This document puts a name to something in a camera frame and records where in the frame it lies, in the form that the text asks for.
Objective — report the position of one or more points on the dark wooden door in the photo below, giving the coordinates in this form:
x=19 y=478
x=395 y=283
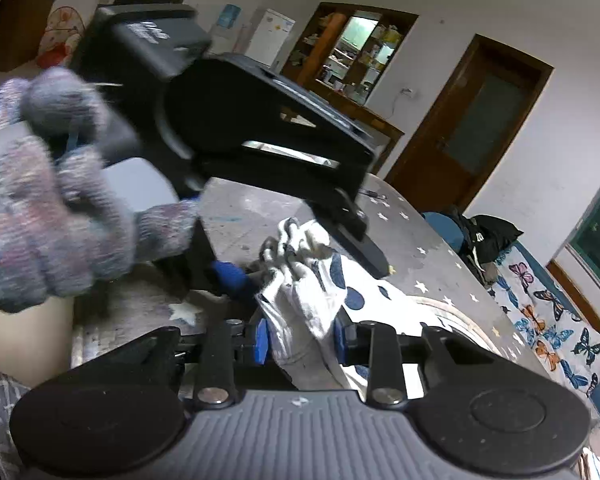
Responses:
x=470 y=126

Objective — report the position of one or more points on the wooden display cabinet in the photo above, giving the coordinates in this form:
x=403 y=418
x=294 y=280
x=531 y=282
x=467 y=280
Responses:
x=341 y=56

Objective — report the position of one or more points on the water dispenser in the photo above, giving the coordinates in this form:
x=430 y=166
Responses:
x=226 y=28

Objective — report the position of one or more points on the round table heater insert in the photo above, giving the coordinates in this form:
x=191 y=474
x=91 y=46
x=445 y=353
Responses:
x=445 y=315

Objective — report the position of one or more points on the left hand grey knit glove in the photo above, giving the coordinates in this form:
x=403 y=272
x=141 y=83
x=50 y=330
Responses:
x=62 y=228

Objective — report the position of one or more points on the grey star tablecloth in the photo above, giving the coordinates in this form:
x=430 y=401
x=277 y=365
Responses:
x=240 y=218

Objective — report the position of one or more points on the butterfly print pillow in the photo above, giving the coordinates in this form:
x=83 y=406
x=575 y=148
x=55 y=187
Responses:
x=564 y=342

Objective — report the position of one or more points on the white navy polka dot garment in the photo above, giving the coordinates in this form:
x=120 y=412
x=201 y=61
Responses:
x=306 y=283

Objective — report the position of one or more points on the white refrigerator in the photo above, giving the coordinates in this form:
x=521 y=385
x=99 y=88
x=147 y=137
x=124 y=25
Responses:
x=268 y=32

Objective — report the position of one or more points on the blue sofa bench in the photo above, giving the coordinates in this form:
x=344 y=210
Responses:
x=450 y=232

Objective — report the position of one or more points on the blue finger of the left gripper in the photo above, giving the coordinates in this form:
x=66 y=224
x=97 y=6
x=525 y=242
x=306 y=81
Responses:
x=346 y=223
x=232 y=281

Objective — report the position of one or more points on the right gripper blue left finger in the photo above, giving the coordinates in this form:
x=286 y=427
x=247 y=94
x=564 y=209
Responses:
x=226 y=344

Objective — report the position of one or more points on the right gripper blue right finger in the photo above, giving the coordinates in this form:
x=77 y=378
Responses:
x=379 y=348

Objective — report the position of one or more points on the black bag on sofa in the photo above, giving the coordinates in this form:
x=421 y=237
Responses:
x=484 y=239

